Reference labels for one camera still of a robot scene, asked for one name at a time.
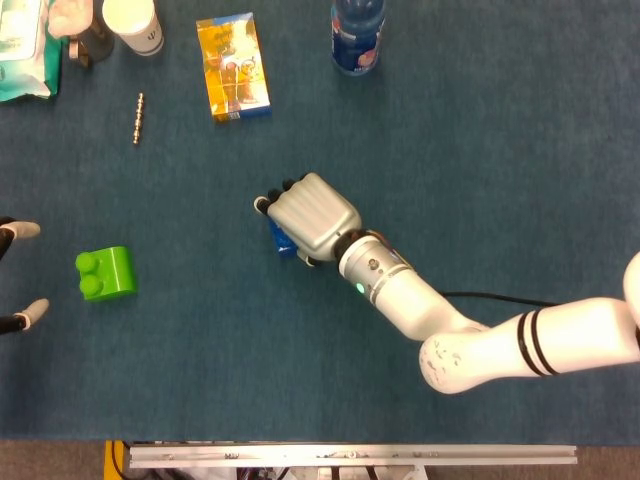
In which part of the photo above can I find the green rounded building block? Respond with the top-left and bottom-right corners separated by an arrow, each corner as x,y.
75,245 -> 139,303

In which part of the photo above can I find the beaded metal rod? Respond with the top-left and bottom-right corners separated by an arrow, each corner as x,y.
132,92 -> 147,148

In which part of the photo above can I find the aluminium rail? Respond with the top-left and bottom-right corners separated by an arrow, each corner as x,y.
128,443 -> 579,470

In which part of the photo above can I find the yellow and blue carton box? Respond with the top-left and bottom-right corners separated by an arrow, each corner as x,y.
195,12 -> 273,125

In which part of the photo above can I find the blue four-stud building block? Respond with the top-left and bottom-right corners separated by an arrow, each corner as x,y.
268,215 -> 297,260

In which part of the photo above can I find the white curved plastic item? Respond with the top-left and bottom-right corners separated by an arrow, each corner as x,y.
47,0 -> 96,39

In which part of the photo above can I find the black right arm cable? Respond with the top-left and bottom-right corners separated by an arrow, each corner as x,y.
439,291 -> 559,307

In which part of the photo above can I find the yellow frame part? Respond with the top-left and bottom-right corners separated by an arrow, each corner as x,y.
103,439 -> 132,480

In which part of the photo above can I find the white paper cup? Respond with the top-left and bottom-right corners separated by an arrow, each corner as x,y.
101,0 -> 165,57

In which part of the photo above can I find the green wet wipes pack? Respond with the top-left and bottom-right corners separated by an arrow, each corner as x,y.
0,0 -> 64,103

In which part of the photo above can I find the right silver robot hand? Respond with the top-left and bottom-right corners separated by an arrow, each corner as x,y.
253,172 -> 363,269

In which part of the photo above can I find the shiny steel mug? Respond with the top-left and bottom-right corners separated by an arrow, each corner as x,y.
68,19 -> 115,69

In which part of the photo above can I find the blue felt table cloth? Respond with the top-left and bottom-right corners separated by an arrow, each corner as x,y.
0,0 -> 640,444

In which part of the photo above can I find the blue drink bottle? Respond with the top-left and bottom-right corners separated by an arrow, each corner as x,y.
330,0 -> 387,76

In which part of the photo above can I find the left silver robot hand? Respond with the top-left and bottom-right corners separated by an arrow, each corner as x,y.
0,216 -> 51,337

